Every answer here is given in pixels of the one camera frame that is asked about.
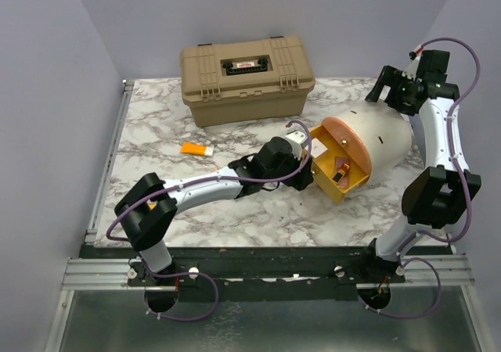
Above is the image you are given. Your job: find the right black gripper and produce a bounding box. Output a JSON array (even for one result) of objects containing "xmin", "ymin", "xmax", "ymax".
[{"xmin": 366, "ymin": 66, "xmax": 421, "ymax": 117}]

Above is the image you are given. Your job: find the small white box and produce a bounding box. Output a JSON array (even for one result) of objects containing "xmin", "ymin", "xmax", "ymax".
[{"xmin": 311, "ymin": 138, "xmax": 328, "ymax": 158}]

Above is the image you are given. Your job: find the gold black lipstick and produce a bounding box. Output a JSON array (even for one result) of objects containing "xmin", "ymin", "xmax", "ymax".
[{"xmin": 333, "ymin": 163, "xmax": 350, "ymax": 184}]

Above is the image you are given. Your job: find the pink blush palette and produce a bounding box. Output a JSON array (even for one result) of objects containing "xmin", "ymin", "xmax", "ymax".
[{"xmin": 332, "ymin": 157, "xmax": 351, "ymax": 189}]

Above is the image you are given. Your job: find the white round makeup organizer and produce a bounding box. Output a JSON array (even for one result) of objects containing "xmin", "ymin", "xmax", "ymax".
[{"xmin": 310, "ymin": 102, "xmax": 413, "ymax": 203}]

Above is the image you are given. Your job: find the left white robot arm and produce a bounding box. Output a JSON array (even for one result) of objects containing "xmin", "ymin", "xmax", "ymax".
[{"xmin": 114, "ymin": 131, "xmax": 313, "ymax": 286}]

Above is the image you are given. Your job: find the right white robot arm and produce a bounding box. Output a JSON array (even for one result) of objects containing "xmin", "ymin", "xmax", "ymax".
[{"xmin": 359, "ymin": 47, "xmax": 481, "ymax": 282}]

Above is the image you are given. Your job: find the tan plastic toolbox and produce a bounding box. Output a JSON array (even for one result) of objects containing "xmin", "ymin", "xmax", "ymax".
[{"xmin": 180, "ymin": 36, "xmax": 315, "ymax": 128}]

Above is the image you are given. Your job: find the orange white cream tube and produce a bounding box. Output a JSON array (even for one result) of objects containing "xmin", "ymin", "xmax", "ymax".
[{"xmin": 180, "ymin": 142, "xmax": 214, "ymax": 156}]

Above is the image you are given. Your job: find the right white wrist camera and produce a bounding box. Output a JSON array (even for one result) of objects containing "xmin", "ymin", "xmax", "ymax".
[{"xmin": 402, "ymin": 45, "xmax": 424, "ymax": 80}]

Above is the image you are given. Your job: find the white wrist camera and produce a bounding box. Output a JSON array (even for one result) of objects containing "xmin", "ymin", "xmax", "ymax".
[
  {"xmin": 402, "ymin": 45, "xmax": 424, "ymax": 80},
  {"xmin": 284, "ymin": 131, "xmax": 308, "ymax": 160}
]

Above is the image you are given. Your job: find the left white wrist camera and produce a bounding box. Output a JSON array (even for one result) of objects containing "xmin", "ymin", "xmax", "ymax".
[{"xmin": 284, "ymin": 131, "xmax": 308, "ymax": 160}]

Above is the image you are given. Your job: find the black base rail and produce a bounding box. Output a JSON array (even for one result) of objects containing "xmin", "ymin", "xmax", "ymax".
[{"xmin": 79, "ymin": 246, "xmax": 405, "ymax": 307}]

